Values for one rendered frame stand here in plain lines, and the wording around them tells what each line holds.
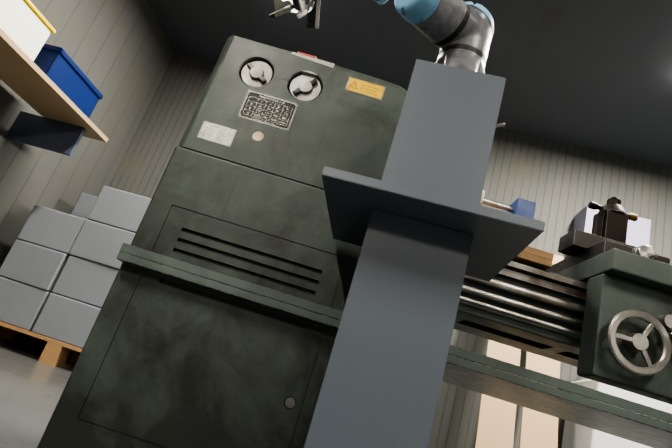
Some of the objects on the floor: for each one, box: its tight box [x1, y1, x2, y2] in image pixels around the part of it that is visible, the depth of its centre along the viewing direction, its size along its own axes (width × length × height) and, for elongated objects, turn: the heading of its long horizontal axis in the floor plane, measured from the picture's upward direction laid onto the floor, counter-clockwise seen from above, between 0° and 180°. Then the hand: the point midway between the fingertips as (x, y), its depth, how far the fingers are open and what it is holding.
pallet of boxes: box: [0, 186, 151, 368], centre depth 388 cm, size 129×84×125 cm, turn 124°
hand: (282, 19), depth 176 cm, fingers open, 14 cm apart
